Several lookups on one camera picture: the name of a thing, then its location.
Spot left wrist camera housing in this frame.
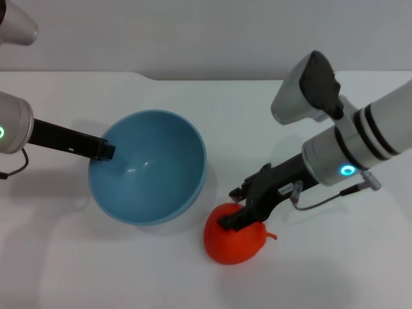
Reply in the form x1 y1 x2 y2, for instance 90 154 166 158
0 0 39 46

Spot blue bowl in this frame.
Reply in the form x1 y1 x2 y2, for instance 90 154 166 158
88 109 207 225

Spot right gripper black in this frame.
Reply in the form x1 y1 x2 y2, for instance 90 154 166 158
218 153 322 232

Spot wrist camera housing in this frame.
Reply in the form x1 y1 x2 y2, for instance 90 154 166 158
0 0 39 46
271 50 344 125

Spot orange fruit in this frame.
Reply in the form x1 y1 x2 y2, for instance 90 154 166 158
203 202 278 265

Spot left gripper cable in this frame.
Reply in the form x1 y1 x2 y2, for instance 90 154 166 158
0 148 29 180

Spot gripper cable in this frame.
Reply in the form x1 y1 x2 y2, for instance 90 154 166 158
0 148 29 180
289 170 382 211

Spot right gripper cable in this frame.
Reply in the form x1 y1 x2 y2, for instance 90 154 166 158
289 170 382 211

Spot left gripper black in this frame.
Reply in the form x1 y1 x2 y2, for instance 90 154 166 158
30 118 117 162

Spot right wrist camera housing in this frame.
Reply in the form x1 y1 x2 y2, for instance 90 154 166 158
271 50 344 125

